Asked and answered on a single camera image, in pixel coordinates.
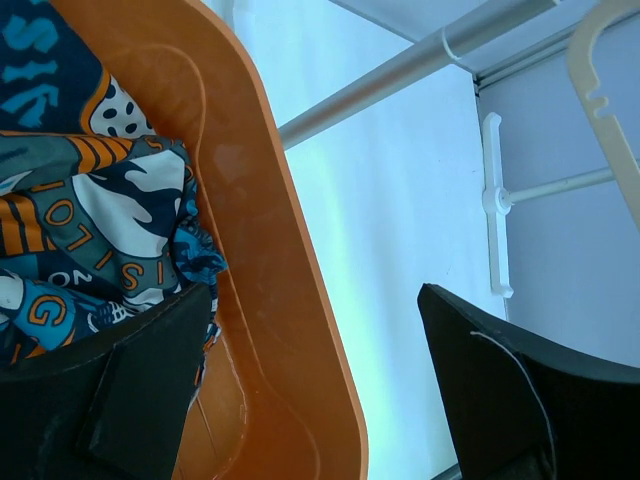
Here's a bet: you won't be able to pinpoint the orange plastic basket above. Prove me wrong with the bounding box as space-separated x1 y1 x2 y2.
56 1 368 479

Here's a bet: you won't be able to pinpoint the wooden clothes hanger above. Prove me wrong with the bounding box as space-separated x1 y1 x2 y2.
567 0 639 223

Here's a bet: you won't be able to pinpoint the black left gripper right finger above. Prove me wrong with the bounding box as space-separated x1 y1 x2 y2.
417 284 639 479

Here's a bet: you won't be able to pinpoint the silver white clothes rack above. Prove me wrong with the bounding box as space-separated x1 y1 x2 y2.
278 1 617 299

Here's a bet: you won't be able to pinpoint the colourful patterned shorts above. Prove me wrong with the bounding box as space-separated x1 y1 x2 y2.
1 1 226 366

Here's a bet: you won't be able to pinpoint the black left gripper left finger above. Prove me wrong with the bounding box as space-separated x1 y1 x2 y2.
1 285 211 479

